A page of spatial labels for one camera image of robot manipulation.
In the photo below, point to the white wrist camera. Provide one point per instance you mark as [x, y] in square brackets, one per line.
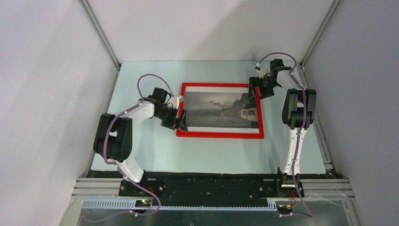
[175, 101]
[262, 72]

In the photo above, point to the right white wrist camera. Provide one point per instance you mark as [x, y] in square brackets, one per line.
[262, 72]

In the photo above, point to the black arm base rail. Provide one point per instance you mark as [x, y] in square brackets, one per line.
[206, 189]

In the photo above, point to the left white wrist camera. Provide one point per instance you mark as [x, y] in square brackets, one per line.
[175, 101]

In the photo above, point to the landscape photo print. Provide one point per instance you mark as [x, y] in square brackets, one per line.
[221, 110]

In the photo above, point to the grey slotted cable duct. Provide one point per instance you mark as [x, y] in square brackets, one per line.
[126, 204]

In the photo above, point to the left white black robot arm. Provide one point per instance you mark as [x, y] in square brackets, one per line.
[114, 136]

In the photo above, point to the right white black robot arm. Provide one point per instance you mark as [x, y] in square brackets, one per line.
[298, 114]

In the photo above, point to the red wooden picture frame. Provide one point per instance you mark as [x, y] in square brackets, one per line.
[232, 133]

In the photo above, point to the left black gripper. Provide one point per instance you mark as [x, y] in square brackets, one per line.
[179, 123]

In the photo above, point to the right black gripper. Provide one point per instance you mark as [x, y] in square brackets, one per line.
[256, 81]

